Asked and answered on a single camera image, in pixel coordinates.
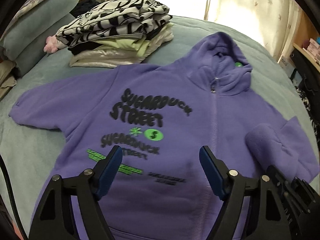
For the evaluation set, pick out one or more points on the pink boxes on shelf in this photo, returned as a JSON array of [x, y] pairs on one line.
[[312, 48]]

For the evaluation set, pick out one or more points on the wooden bookshelf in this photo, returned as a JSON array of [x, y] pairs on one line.
[[303, 60]]

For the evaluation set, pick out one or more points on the cream shiny folded garment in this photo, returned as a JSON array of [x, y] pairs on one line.
[[110, 58]]

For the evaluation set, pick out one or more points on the pink white plush toy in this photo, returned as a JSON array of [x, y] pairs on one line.
[[51, 45]]

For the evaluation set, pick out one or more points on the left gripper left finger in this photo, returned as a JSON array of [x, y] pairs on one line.
[[54, 217]]

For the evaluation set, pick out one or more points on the black white patterned folded garment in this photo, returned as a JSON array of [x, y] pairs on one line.
[[115, 19]]

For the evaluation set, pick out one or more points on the teal bed blanket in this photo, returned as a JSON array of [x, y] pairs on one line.
[[30, 153]]

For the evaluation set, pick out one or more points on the floral sheer curtain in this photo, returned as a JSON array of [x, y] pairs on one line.
[[272, 23]]

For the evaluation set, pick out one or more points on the teal pillow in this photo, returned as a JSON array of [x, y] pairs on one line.
[[24, 42]]

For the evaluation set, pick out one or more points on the black white patterned cloth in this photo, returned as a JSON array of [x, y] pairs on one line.
[[308, 96]]

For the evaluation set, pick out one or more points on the light green folded garment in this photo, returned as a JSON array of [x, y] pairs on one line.
[[140, 46]]

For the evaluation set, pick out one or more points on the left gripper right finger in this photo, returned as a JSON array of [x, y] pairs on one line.
[[265, 218]]

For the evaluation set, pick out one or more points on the purple zip hoodie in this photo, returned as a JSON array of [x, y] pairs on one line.
[[161, 116]]

